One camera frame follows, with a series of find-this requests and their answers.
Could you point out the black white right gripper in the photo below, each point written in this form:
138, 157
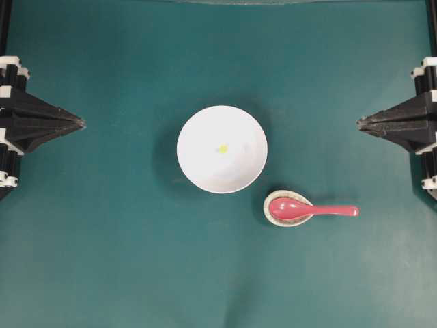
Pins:
419, 138

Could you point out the yellow hexagonal prism block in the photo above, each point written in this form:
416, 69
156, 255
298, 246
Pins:
223, 149

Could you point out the black right frame rail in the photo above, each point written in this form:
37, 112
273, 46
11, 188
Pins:
432, 25

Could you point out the black left frame rail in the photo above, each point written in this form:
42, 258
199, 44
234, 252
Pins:
5, 16

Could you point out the white round bowl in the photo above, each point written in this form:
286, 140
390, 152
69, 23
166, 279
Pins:
202, 163

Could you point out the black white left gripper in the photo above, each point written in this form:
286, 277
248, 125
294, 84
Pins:
19, 138

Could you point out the red plastic soup spoon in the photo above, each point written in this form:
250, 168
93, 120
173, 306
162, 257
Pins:
287, 209

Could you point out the black frame rail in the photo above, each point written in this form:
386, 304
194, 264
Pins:
5, 16
432, 25

